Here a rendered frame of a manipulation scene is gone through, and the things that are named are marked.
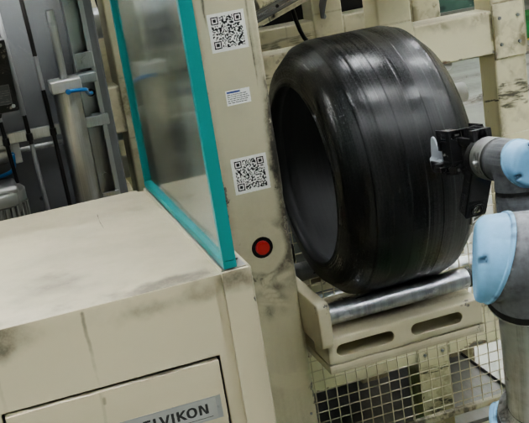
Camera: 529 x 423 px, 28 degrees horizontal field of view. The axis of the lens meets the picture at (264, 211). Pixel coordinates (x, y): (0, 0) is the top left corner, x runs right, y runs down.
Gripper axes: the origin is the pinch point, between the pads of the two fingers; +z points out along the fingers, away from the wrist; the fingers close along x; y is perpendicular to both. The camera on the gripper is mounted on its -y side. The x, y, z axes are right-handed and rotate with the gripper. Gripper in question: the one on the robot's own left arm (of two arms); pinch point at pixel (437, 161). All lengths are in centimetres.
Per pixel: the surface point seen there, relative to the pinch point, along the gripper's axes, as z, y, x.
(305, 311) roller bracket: 21.3, -28.3, 25.4
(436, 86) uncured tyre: 6.1, 13.6, -5.1
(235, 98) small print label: 18.7, 18.4, 32.1
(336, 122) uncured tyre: 7.8, 10.6, 16.1
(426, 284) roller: 17.3, -28.2, -1.0
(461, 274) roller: 17.4, -28.1, -9.3
